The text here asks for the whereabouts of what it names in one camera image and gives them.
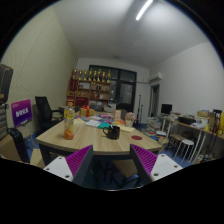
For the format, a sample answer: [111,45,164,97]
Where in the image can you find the purple sign board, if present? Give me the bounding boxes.
[11,99,32,127]

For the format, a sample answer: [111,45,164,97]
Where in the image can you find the white round stool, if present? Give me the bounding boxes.
[174,139,194,162]

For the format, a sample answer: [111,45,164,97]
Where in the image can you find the dark window door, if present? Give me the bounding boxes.
[89,65,137,112]

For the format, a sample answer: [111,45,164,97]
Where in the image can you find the wooden table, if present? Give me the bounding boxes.
[36,122,162,165]

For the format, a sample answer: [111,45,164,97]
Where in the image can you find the long side desk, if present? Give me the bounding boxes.
[159,116,224,164]

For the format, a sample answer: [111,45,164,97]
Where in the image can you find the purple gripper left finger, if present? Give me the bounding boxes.
[44,145,93,185]

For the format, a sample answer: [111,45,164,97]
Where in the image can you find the yellow gift box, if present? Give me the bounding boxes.
[80,105,95,117]

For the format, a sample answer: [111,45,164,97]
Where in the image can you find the black computer monitor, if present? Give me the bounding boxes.
[161,104,172,114]

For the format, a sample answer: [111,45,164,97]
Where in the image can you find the white air conditioner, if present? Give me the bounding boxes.
[149,72,162,82]

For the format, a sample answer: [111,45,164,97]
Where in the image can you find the orange juice plastic bottle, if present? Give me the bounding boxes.
[64,102,75,140]

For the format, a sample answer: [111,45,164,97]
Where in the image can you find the wooden trophy shelf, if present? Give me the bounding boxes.
[66,68,111,108]

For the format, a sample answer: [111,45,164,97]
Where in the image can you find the black office chair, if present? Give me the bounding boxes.
[35,96,62,132]

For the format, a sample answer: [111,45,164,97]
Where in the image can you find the black chair near left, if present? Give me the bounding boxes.
[8,128,30,163]

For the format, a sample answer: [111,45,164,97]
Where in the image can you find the teal cloth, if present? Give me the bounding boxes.
[98,122,111,129]

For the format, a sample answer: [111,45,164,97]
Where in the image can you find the white flower pot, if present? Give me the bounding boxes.
[125,112,136,127]

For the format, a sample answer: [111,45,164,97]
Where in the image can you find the white paper stack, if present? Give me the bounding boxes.
[85,119,101,127]

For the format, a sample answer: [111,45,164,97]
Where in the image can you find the red round coaster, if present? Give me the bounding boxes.
[131,135,142,140]

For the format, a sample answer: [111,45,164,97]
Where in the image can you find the black mug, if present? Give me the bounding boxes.
[103,126,120,140]

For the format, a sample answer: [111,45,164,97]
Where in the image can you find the ceiling tube light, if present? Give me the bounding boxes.
[136,0,153,21]

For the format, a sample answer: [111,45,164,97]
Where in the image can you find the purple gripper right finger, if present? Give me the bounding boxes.
[130,144,182,185]

